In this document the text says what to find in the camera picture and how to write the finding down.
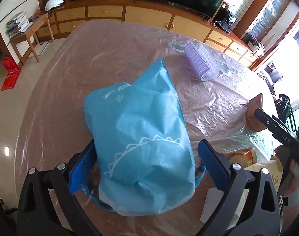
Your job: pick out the red plastic basket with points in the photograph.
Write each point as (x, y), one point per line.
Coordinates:
(13, 72)

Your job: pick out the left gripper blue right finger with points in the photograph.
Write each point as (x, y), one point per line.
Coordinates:
(216, 164)

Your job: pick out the blue paper bag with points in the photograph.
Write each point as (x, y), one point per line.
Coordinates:
(143, 149)

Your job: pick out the yellow paper bag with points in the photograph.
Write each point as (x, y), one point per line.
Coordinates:
(272, 167)

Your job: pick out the gold cardboard box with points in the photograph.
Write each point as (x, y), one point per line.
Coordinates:
(254, 110)

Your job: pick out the long wooden cabinet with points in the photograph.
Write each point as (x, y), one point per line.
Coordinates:
(65, 19)

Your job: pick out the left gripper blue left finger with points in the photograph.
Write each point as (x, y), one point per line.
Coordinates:
(79, 174)

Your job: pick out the white helmet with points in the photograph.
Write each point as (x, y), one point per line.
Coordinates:
(51, 4)

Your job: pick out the stack of books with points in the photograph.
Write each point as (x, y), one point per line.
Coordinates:
(18, 25)

